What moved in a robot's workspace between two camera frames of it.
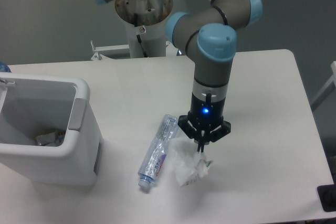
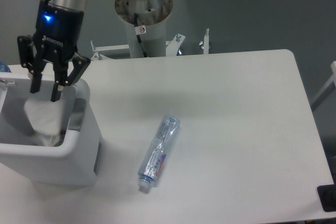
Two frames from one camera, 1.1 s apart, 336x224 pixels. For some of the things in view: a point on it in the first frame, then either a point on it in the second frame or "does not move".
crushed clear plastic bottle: [154, 161] does not move
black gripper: [206, 115] → [58, 29]
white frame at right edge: [326, 90] does not move
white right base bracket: [170, 50] does not move
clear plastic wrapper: [189, 164] → [44, 118]
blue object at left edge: [4, 67] does not move
